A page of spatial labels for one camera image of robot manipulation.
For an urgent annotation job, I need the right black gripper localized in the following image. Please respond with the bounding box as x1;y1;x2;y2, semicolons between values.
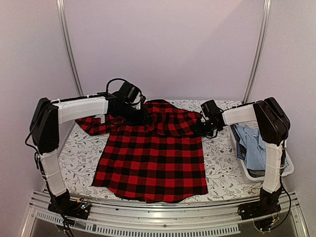
195;119;219;137

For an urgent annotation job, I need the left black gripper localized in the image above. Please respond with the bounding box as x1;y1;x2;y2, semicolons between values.
116;102;149;126

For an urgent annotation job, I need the red black plaid shirt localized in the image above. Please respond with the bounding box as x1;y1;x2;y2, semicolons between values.
76;100;208;203

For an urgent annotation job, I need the white plastic laundry basket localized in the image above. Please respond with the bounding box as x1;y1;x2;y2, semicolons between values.
229;125;294;183

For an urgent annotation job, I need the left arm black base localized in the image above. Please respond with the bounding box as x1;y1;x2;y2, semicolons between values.
48;192;91;220

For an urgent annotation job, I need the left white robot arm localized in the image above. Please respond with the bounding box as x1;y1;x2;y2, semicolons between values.
26;92;147;214

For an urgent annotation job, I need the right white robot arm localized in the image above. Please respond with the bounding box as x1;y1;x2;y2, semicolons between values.
195;97;290;194

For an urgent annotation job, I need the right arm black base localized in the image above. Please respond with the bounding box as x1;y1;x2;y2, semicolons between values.
237;190;281;220

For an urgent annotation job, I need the light blue collared shirt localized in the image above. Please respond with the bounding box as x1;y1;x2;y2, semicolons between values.
234;124;266;171

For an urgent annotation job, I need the dark checked shirt in basket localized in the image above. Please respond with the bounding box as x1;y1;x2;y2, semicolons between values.
234;130;246;160

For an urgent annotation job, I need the floral patterned table cloth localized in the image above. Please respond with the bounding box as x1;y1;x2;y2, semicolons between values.
59;101;260;202

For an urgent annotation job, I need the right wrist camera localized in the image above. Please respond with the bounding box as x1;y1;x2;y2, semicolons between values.
201;100;222;119

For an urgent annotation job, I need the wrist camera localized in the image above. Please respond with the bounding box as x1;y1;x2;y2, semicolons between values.
201;100;222;119
117;82;146;106

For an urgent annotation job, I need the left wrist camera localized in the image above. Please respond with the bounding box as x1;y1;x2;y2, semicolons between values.
117;82;146;106

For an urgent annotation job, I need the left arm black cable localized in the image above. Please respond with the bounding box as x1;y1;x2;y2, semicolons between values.
105;78;126;93

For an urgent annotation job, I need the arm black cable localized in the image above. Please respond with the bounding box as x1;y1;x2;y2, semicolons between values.
105;78;126;93
281;182;292;228

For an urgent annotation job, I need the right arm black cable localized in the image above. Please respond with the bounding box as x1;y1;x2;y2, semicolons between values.
281;182;292;228

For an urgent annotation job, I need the aluminium front rail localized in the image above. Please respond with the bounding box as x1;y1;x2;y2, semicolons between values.
21;191;311;237

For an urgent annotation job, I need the right aluminium frame post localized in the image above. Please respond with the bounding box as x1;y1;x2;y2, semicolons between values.
242;0;272;104

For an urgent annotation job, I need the aluminium frame post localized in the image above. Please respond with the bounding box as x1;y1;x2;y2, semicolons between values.
242;0;272;104
56;0;84;96

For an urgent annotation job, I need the left aluminium frame post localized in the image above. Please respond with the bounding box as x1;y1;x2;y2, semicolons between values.
56;0;84;96

